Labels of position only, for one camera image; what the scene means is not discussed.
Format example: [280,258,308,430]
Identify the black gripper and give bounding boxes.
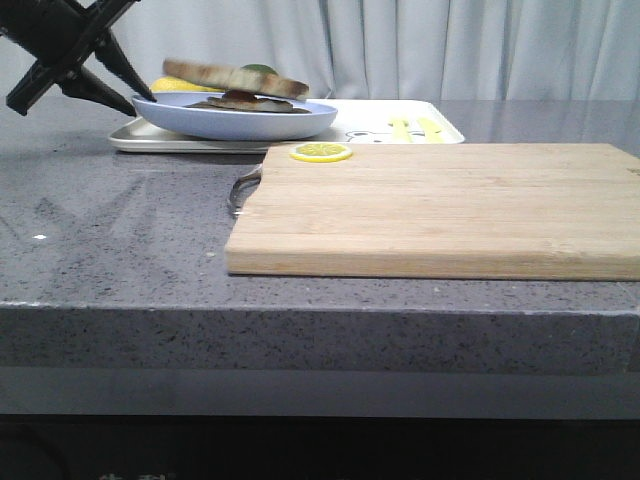
[1,0,156,117]

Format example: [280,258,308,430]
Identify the light blue round plate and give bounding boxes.
[132,91,338,141]

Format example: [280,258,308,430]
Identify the bread slice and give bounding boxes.
[162,59,310,99]
[186,97,309,114]

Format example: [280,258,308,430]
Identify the fried egg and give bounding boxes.
[221,90,258,102]

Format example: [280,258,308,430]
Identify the cream bear tray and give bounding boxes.
[109,99,465,154]

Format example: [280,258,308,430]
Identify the front yellow lemon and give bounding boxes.
[150,76,220,93]

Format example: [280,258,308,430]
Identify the green lime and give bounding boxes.
[243,64,277,75]

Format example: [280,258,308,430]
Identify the lemon slice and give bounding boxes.
[289,142,353,163]

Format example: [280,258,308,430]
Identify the yellow plastic fork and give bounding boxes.
[388,116,413,144]

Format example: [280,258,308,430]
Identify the yellow plastic knife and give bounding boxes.
[417,117,444,144]

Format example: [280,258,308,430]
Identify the grey curtain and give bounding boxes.
[0,0,640,103]

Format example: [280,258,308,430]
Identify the wooden cutting board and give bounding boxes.
[225,143,639,281]

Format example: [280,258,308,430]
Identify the metal cutting board handle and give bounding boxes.
[226,165,262,218]

